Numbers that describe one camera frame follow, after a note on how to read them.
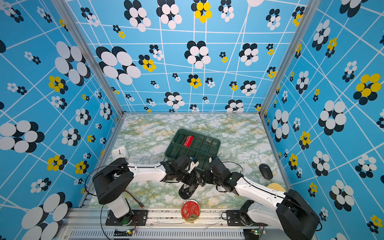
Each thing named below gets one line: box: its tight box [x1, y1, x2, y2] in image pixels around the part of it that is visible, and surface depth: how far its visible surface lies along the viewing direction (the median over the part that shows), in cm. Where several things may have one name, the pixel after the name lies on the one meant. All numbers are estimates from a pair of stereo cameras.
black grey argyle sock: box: [178, 171, 205, 200], surface depth 84 cm
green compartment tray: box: [164, 128, 221, 172], surface depth 99 cm
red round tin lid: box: [181, 199, 201, 223], surface depth 75 cm
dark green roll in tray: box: [175, 134, 185, 145], surface depth 101 cm
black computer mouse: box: [259, 163, 274, 180], surface depth 88 cm
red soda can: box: [183, 135, 194, 148], surface depth 98 cm
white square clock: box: [112, 146, 130, 161], surface depth 96 cm
